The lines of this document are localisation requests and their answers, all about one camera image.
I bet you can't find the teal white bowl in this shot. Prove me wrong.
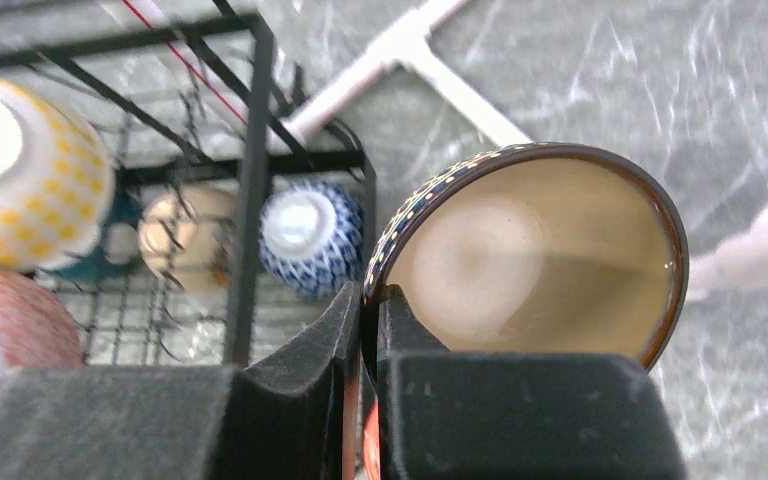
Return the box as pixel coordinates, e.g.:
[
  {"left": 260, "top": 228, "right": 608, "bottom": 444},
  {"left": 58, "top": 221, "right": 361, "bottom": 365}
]
[{"left": 39, "top": 188, "right": 142, "bottom": 284}]

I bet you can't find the brown geometric patterned bowl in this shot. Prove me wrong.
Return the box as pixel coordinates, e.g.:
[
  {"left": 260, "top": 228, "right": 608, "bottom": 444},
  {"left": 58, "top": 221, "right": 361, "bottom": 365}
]
[{"left": 360, "top": 142, "right": 690, "bottom": 380}]

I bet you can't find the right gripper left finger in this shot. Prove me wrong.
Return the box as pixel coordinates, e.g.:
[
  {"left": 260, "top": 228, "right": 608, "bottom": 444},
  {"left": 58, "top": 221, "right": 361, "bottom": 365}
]
[{"left": 0, "top": 282, "right": 360, "bottom": 479}]

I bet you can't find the blue white patterned bowl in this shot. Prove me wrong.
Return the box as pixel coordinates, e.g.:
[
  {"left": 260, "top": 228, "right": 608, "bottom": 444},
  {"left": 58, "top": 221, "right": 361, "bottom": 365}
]
[{"left": 259, "top": 180, "right": 364, "bottom": 299}]

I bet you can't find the pink patterned bowl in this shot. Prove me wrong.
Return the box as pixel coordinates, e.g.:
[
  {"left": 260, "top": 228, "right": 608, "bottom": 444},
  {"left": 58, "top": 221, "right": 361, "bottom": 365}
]
[{"left": 0, "top": 270, "right": 85, "bottom": 377}]

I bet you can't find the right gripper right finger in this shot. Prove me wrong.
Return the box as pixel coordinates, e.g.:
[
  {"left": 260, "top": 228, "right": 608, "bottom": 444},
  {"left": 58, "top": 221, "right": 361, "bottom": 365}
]
[{"left": 377, "top": 286, "right": 687, "bottom": 479}]

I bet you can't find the orange floral bowl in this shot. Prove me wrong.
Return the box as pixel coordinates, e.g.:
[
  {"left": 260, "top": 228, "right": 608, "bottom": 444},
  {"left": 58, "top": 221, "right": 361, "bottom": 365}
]
[{"left": 362, "top": 403, "right": 381, "bottom": 480}]

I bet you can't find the black wire dish rack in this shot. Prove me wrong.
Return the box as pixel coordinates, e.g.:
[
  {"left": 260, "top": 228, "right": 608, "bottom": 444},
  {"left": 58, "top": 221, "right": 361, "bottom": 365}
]
[{"left": 0, "top": 1, "right": 375, "bottom": 367}]

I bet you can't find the tan speckled bowl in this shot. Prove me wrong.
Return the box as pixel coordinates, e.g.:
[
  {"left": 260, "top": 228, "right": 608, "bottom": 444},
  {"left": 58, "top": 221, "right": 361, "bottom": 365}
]
[{"left": 138, "top": 185, "right": 236, "bottom": 295}]

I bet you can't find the white pvc pipe frame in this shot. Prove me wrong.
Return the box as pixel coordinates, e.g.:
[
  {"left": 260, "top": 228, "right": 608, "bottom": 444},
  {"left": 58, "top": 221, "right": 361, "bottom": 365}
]
[{"left": 99, "top": 0, "right": 768, "bottom": 303}]

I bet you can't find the yellow patterned bowl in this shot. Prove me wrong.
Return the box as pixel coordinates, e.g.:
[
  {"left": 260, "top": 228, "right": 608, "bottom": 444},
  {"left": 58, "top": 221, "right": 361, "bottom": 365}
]
[{"left": 0, "top": 79, "right": 117, "bottom": 270}]

